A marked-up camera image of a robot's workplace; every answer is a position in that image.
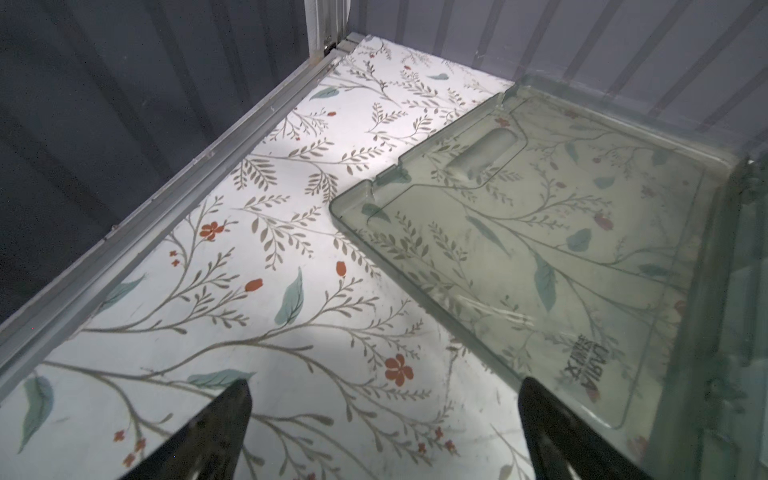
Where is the green compartment organizer box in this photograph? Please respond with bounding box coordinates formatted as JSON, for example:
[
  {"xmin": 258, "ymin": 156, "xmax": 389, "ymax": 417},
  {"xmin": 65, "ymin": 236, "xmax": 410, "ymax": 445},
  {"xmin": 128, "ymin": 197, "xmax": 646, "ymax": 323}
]
[{"xmin": 330, "ymin": 77, "xmax": 767, "ymax": 479}]

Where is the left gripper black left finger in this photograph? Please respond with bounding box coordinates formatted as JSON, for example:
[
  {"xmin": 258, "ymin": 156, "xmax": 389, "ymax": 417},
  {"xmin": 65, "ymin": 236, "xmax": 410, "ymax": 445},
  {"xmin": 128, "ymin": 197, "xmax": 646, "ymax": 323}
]
[{"xmin": 124, "ymin": 380, "xmax": 252, "ymax": 480}]

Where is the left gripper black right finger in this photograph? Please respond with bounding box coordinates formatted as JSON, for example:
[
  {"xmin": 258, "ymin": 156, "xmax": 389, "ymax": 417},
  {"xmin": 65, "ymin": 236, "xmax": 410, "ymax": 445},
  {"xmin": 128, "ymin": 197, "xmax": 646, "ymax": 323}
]
[{"xmin": 518, "ymin": 377, "xmax": 649, "ymax": 479}]

